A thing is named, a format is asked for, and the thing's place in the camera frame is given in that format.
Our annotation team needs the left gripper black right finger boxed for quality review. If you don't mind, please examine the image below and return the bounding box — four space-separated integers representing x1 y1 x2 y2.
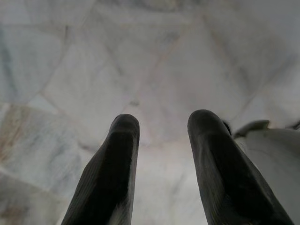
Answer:
187 109 295 225

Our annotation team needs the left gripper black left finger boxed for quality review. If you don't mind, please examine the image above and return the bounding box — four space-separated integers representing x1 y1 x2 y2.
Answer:
61 113 141 225

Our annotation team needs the robot left leg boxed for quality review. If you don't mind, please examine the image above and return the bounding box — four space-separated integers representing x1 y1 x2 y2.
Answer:
233 120 300 225

